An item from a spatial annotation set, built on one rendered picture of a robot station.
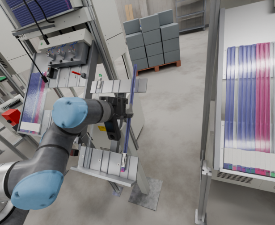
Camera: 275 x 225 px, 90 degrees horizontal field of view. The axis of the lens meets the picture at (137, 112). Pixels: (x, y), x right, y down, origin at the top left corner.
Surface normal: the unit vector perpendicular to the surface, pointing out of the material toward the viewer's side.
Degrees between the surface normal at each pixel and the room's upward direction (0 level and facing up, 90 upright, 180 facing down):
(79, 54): 43
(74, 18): 90
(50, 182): 70
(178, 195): 0
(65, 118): 53
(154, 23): 90
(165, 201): 0
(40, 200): 90
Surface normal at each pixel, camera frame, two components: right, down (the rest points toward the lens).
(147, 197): -0.22, -0.79
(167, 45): 0.05, 0.58
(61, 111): -0.40, 0.02
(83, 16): -0.35, 0.62
